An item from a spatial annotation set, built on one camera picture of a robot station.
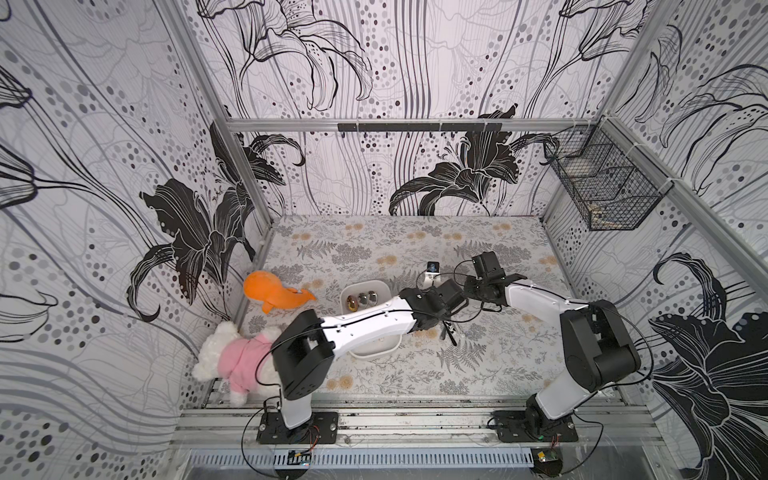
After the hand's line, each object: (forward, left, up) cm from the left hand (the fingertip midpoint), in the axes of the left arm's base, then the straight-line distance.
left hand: (435, 306), depth 84 cm
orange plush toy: (+7, +52, -5) cm, 53 cm away
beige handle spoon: (+7, +19, -8) cm, 22 cm away
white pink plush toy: (-18, +49, -2) cm, 52 cm away
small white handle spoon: (+6, +22, -8) cm, 24 cm away
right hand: (+12, -14, -6) cm, 19 cm away
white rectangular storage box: (-10, +15, -6) cm, 19 cm away
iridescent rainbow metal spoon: (+4, +25, -8) cm, 27 cm away
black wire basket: (+33, -53, +21) cm, 66 cm away
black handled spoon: (-5, -5, -9) cm, 11 cm away
